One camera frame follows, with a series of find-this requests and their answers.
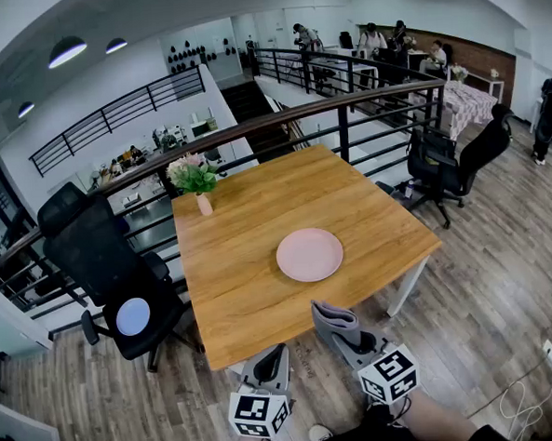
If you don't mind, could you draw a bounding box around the dark staircase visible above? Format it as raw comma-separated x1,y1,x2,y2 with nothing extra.
220,78,297,166

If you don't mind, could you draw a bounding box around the wall display of black objects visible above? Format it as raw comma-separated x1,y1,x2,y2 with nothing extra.
165,35,240,76

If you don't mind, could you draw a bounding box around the pink round plate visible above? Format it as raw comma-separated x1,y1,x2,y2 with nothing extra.
274,226,346,285

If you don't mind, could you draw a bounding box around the white panel board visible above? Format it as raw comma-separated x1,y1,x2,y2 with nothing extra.
0,393,67,441

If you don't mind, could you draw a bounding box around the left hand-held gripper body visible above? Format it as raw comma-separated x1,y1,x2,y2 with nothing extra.
223,342,296,441

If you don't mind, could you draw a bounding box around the white side table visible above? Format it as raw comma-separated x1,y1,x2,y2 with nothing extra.
464,68,506,100

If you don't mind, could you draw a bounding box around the grey cleaning cloth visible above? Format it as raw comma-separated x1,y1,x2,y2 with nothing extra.
310,297,362,352

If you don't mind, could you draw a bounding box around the white round disc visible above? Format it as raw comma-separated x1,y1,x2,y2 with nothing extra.
114,296,153,339

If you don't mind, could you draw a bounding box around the person's right forearm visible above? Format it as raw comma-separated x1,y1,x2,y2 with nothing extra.
397,383,481,441

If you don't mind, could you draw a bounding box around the black mesh office chair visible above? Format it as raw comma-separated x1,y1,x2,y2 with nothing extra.
34,173,207,380
402,101,522,233

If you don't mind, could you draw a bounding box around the wooden-topped black metal railing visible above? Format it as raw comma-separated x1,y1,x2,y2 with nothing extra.
0,78,461,335

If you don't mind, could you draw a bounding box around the person's white shoe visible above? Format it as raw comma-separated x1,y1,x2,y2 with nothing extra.
307,423,335,441

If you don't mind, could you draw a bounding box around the table with pink checked cloth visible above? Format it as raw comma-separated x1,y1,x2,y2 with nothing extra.
410,77,500,143

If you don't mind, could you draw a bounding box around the black backpack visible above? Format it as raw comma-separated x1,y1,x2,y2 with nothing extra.
405,127,462,194

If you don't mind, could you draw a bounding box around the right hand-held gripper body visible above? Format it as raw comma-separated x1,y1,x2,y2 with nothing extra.
331,325,423,408

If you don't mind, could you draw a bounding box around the artificial flower bouquet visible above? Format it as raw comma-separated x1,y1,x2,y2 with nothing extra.
165,152,221,198

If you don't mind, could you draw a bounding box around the pink vase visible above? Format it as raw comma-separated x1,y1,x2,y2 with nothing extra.
195,192,214,218

